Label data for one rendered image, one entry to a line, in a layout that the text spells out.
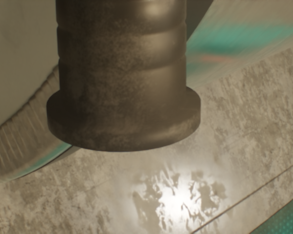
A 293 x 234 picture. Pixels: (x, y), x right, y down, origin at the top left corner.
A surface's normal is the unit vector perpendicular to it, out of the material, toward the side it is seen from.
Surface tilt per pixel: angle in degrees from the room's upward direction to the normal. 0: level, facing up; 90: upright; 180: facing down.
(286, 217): 0
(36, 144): 90
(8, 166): 90
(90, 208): 0
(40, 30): 90
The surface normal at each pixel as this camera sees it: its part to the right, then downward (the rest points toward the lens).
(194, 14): 0.61, 0.73
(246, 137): 0.64, -0.16
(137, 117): 0.24, 0.37
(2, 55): -0.69, 0.31
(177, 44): 0.85, 0.19
